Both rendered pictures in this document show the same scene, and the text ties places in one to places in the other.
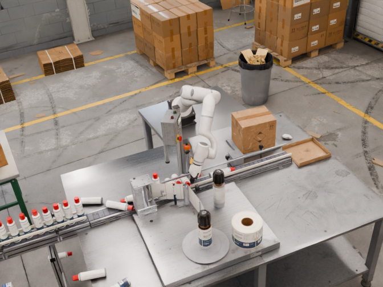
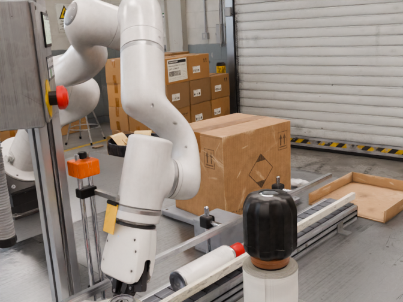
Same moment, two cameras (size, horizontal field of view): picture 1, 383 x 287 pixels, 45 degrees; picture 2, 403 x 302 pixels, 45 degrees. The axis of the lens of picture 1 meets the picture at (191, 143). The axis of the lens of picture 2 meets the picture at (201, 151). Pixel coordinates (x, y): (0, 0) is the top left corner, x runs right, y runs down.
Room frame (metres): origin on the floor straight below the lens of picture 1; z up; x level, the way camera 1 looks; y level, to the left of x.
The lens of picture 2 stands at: (1.87, 0.21, 1.42)
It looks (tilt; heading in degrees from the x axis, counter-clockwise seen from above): 14 degrees down; 335
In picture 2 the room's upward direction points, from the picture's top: 3 degrees counter-clockwise
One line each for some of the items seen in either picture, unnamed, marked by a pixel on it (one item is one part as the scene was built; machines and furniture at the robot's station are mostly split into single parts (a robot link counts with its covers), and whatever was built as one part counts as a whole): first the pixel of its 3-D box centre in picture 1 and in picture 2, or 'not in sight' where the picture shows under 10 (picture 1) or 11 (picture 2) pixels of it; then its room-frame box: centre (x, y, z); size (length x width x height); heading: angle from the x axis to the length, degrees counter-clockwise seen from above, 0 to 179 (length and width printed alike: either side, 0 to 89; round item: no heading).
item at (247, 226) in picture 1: (247, 229); not in sight; (2.10, -0.32, 0.95); 0.20 x 0.20 x 0.14
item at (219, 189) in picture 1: (219, 187); (270, 283); (2.44, -0.17, 1.03); 0.09 x 0.09 x 0.30
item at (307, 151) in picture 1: (306, 151); (366, 194); (3.02, -0.94, 0.85); 0.30 x 0.26 x 0.04; 110
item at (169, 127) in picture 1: (171, 127); (16, 63); (2.72, 0.13, 1.38); 0.17 x 0.10 x 0.19; 165
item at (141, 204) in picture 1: (143, 195); not in sight; (2.45, 0.37, 1.01); 0.14 x 0.13 x 0.26; 110
